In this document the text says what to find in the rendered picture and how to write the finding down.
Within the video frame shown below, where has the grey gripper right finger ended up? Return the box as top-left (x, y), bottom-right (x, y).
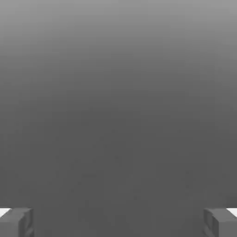
top-left (203, 207), bottom-right (237, 237)

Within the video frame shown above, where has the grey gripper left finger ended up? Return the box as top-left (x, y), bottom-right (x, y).
top-left (0, 207), bottom-right (35, 237)

